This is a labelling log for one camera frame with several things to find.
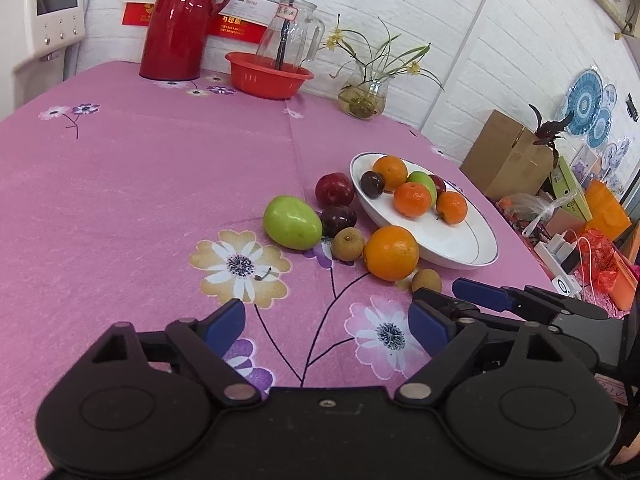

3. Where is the medium blue patterned plate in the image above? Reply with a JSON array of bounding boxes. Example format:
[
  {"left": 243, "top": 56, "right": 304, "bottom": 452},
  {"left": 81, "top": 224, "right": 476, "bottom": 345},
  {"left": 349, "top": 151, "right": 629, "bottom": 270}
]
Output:
[{"left": 590, "top": 107, "right": 613, "bottom": 148}]

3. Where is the small green apple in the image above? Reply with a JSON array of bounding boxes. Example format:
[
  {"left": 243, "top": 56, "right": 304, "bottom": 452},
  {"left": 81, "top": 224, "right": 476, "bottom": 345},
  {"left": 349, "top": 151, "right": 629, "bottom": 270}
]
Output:
[{"left": 406, "top": 171, "right": 437, "bottom": 208}]

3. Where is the green box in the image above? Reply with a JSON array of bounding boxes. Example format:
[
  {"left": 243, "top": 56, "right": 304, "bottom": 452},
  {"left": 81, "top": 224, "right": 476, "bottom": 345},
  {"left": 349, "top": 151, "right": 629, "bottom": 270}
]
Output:
[{"left": 550, "top": 155, "right": 593, "bottom": 221}]

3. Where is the white water dispenser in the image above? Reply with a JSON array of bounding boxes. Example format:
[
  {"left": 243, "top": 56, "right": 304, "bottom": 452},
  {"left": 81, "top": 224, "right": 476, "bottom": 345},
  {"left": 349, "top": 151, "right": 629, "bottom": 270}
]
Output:
[{"left": 0, "top": 0, "right": 98, "bottom": 123}]

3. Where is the large orange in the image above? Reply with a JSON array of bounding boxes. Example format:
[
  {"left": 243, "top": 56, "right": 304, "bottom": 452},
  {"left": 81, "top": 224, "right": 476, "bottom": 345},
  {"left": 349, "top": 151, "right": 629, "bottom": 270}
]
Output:
[
  {"left": 372, "top": 155, "right": 408, "bottom": 193},
  {"left": 363, "top": 225, "right": 420, "bottom": 282}
]

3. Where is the orange plastic basket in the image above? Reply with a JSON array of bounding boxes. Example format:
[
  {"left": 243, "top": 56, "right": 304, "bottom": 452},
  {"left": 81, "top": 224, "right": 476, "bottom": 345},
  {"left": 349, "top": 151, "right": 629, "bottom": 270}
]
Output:
[{"left": 607, "top": 250, "right": 640, "bottom": 306}]

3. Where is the red patterned cloth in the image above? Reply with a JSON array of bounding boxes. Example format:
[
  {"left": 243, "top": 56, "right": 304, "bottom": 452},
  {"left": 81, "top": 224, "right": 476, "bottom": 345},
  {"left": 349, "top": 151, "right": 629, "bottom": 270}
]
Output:
[{"left": 492, "top": 195, "right": 631, "bottom": 321}]

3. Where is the yellow flowering plant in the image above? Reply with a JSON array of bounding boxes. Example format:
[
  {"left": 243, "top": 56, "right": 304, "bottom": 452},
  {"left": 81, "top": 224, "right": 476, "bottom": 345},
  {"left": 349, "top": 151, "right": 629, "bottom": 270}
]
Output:
[{"left": 320, "top": 14, "right": 446, "bottom": 92}]

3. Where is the glass vase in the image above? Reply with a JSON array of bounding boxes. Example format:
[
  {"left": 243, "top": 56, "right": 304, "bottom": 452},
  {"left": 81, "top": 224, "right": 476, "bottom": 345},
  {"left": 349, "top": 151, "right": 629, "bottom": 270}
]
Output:
[{"left": 338, "top": 77, "right": 389, "bottom": 121}]

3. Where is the orange bag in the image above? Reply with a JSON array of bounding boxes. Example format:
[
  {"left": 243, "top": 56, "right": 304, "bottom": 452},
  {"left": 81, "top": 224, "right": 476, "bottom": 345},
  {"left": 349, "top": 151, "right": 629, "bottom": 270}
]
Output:
[{"left": 582, "top": 180, "right": 632, "bottom": 243}]

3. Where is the orange tangerine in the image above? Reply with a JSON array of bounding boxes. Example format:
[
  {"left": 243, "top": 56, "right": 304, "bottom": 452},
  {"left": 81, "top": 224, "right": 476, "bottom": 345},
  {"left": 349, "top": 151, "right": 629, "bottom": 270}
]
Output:
[
  {"left": 436, "top": 191, "right": 468, "bottom": 225},
  {"left": 393, "top": 182, "right": 432, "bottom": 218}
]

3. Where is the red plastic bag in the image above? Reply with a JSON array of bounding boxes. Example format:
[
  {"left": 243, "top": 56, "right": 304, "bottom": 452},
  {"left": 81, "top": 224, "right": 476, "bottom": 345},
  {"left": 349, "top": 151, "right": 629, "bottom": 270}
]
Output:
[{"left": 575, "top": 227, "right": 623, "bottom": 293}]

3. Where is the pink floral tablecloth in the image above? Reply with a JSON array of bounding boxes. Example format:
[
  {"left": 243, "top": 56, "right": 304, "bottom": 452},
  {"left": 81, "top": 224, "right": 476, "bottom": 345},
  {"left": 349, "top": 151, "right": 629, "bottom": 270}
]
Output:
[{"left": 0, "top": 60, "right": 566, "bottom": 480}]

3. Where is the large blue patterned plate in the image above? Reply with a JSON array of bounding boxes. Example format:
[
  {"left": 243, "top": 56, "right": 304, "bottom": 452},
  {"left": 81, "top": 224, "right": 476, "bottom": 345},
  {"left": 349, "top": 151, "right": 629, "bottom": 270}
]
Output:
[{"left": 565, "top": 70, "right": 605, "bottom": 136}]

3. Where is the clear plastic bag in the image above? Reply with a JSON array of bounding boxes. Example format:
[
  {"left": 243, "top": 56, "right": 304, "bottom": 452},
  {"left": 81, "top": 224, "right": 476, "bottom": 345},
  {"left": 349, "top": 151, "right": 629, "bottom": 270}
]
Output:
[{"left": 497, "top": 192, "right": 556, "bottom": 226}]

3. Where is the dark red leaf plant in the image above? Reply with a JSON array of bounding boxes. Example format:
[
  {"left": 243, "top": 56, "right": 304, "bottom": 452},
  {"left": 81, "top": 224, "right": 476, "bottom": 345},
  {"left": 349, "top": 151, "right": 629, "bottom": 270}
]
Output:
[{"left": 528, "top": 104, "right": 576, "bottom": 166}]

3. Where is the red plastic basin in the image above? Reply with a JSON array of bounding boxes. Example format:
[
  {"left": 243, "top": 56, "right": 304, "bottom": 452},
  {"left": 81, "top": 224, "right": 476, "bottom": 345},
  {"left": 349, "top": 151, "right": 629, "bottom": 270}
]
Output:
[{"left": 224, "top": 51, "right": 315, "bottom": 100}]

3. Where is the cardboard box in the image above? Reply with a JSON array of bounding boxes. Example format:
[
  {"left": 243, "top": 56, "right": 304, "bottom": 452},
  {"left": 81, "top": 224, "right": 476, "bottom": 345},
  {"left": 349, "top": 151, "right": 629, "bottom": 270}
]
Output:
[{"left": 460, "top": 109, "right": 556, "bottom": 201}]

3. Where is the brown kiwi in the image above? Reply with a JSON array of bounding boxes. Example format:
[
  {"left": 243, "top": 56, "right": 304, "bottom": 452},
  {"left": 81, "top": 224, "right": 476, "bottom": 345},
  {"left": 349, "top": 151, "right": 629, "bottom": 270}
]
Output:
[
  {"left": 411, "top": 268, "right": 443, "bottom": 295},
  {"left": 330, "top": 227, "right": 366, "bottom": 262}
]

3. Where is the dark purple plum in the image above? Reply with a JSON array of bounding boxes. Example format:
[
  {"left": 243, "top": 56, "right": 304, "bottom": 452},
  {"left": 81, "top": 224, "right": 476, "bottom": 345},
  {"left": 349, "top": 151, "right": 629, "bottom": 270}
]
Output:
[
  {"left": 320, "top": 205, "right": 358, "bottom": 238},
  {"left": 360, "top": 171, "right": 386, "bottom": 198}
]

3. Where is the large green apple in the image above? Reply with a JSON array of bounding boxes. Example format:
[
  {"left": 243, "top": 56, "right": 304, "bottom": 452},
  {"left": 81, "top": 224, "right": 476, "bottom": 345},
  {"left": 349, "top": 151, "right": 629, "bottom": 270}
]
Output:
[{"left": 263, "top": 195, "right": 323, "bottom": 251}]

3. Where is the white plate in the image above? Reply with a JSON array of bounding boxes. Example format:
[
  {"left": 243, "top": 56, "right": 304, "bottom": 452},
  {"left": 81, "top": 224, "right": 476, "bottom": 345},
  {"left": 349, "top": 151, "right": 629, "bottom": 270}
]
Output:
[{"left": 349, "top": 152, "right": 500, "bottom": 271}]

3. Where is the white round charger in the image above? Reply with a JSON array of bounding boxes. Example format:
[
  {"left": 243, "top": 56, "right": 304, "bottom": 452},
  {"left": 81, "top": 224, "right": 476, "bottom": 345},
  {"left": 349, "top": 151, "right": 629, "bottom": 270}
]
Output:
[{"left": 555, "top": 275, "right": 583, "bottom": 298}]

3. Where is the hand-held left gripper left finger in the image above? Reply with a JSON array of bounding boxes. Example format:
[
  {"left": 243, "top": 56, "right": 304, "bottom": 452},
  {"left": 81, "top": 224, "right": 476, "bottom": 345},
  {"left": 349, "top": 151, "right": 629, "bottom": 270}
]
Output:
[{"left": 82, "top": 298, "right": 262, "bottom": 407}]

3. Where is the person's right hand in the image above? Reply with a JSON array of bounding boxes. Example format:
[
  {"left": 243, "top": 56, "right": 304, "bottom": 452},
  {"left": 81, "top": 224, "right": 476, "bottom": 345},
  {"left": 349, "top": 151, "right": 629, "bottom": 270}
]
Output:
[{"left": 614, "top": 440, "right": 640, "bottom": 466}]

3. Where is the glass pitcher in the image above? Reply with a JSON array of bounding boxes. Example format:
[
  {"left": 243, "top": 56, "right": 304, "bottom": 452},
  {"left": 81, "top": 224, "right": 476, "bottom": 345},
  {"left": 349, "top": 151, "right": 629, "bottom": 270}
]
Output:
[{"left": 255, "top": 0, "right": 326, "bottom": 68}]

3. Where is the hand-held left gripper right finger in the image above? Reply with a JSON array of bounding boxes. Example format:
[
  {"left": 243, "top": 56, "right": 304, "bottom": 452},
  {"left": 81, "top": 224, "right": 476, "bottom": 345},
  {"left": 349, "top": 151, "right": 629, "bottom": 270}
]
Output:
[{"left": 394, "top": 300, "right": 576, "bottom": 407}]

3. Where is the wall poster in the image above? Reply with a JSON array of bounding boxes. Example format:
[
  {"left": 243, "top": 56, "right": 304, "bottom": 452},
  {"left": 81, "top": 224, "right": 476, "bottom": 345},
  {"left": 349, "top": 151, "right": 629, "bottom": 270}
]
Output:
[{"left": 121, "top": 0, "right": 321, "bottom": 41}]

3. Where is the pink box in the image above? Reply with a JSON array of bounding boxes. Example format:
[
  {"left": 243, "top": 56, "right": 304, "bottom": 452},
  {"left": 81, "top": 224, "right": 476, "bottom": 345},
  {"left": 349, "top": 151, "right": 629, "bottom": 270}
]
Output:
[{"left": 545, "top": 207, "right": 586, "bottom": 241}]

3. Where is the black stick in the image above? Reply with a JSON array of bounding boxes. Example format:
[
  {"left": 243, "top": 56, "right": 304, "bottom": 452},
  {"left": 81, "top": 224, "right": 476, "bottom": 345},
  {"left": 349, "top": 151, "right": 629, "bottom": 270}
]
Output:
[{"left": 275, "top": 0, "right": 296, "bottom": 71}]

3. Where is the red thermos jug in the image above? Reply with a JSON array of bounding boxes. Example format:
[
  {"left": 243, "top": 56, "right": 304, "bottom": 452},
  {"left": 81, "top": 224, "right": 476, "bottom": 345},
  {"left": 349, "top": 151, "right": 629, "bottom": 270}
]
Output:
[{"left": 139, "top": 0, "right": 243, "bottom": 82}]

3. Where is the white power strip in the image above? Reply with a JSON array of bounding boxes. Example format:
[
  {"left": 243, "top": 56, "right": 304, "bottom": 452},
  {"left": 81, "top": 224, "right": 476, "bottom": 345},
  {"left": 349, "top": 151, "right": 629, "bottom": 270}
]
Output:
[{"left": 534, "top": 230, "right": 583, "bottom": 286}]

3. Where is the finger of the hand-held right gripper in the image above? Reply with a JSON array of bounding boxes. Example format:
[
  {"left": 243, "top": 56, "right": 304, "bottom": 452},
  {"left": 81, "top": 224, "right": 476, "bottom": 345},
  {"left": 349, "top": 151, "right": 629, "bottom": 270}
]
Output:
[
  {"left": 412, "top": 287, "right": 546, "bottom": 331},
  {"left": 452, "top": 277, "right": 609, "bottom": 323}
]

